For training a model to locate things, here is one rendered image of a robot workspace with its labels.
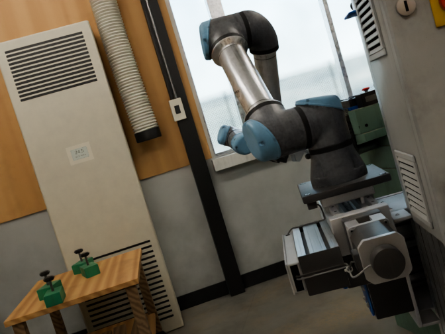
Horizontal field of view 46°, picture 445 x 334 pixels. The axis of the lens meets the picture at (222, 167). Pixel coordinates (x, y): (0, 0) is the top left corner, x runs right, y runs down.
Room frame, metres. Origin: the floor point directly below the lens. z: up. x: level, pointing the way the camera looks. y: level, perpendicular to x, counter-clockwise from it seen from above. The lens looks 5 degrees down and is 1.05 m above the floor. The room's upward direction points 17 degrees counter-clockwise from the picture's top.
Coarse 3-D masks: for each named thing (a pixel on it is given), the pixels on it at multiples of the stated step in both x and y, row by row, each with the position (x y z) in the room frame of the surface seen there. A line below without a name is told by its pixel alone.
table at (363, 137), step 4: (380, 128) 1.87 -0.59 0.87; (384, 128) 1.87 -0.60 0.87; (368, 132) 1.86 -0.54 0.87; (372, 132) 1.85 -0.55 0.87; (376, 132) 1.86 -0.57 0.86; (380, 132) 1.86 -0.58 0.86; (384, 132) 1.87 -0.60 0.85; (356, 136) 1.90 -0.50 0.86; (360, 136) 1.87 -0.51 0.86; (364, 136) 1.85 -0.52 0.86; (368, 136) 1.85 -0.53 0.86; (372, 136) 1.85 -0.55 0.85; (376, 136) 1.86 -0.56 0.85; (380, 136) 1.86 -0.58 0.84; (356, 140) 1.90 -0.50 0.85; (360, 140) 1.88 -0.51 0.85; (364, 140) 1.85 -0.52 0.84; (368, 140) 1.85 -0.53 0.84
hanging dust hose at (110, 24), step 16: (96, 0) 3.03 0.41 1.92; (112, 0) 3.06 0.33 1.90; (96, 16) 3.05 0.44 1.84; (112, 16) 3.04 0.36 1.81; (112, 32) 3.02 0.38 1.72; (112, 48) 3.03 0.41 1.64; (128, 48) 3.06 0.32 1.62; (112, 64) 3.06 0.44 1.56; (128, 64) 3.04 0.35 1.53; (128, 80) 3.03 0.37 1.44; (128, 96) 3.04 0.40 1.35; (144, 96) 3.05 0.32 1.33; (128, 112) 3.06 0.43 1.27; (144, 112) 3.03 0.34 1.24; (144, 128) 3.03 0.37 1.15
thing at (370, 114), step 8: (376, 104) 1.89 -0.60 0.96; (352, 112) 1.88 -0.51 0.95; (360, 112) 1.87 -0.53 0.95; (368, 112) 1.88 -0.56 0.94; (376, 112) 1.89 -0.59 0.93; (352, 120) 1.89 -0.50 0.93; (360, 120) 1.87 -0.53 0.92; (368, 120) 1.88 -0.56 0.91; (376, 120) 1.88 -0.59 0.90; (352, 128) 1.91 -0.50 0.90; (360, 128) 1.87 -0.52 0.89; (368, 128) 1.87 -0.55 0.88; (376, 128) 1.88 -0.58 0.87
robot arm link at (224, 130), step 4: (220, 128) 1.92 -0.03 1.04; (224, 128) 1.88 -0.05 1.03; (228, 128) 1.89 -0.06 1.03; (232, 128) 1.89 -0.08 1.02; (236, 128) 1.90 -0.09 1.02; (220, 132) 1.91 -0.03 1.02; (224, 132) 1.87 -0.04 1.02; (228, 132) 1.88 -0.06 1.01; (220, 136) 1.89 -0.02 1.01; (224, 136) 1.87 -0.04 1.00; (220, 140) 1.88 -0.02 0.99; (224, 140) 1.88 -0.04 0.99; (224, 144) 1.89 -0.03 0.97
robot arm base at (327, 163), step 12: (336, 144) 1.32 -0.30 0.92; (348, 144) 1.34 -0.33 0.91; (312, 156) 1.37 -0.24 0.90; (324, 156) 1.33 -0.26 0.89; (336, 156) 1.32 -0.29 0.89; (348, 156) 1.32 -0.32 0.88; (312, 168) 1.37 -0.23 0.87; (324, 168) 1.33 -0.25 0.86; (336, 168) 1.31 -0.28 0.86; (348, 168) 1.31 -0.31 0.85; (360, 168) 1.32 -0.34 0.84; (312, 180) 1.37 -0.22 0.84; (324, 180) 1.32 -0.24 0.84; (336, 180) 1.31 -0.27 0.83; (348, 180) 1.30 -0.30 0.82
